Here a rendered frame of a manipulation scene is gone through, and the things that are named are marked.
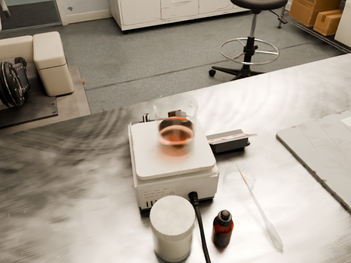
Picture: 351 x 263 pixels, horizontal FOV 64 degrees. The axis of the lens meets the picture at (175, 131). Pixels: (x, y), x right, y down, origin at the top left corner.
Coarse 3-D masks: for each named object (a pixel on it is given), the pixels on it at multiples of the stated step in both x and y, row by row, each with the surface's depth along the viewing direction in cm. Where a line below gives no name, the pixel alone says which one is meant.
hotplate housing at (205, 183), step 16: (128, 128) 54; (176, 176) 42; (192, 176) 42; (208, 176) 42; (144, 192) 41; (160, 192) 42; (176, 192) 43; (192, 192) 44; (208, 192) 45; (144, 208) 44
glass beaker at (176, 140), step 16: (160, 96) 40; (176, 96) 41; (160, 112) 42; (176, 112) 43; (192, 112) 41; (160, 128) 39; (176, 128) 38; (192, 128) 39; (160, 144) 41; (176, 144) 40; (192, 144) 41
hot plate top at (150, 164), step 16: (144, 128) 47; (144, 144) 44; (208, 144) 44; (144, 160) 42; (160, 160) 42; (176, 160) 42; (192, 160) 42; (208, 160) 42; (144, 176) 40; (160, 176) 40
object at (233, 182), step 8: (232, 168) 50; (240, 168) 50; (248, 168) 49; (224, 176) 48; (232, 176) 50; (240, 176) 50; (248, 176) 50; (224, 184) 48; (232, 184) 49; (240, 184) 49; (248, 184) 49; (232, 192) 47; (240, 192) 46; (248, 192) 47
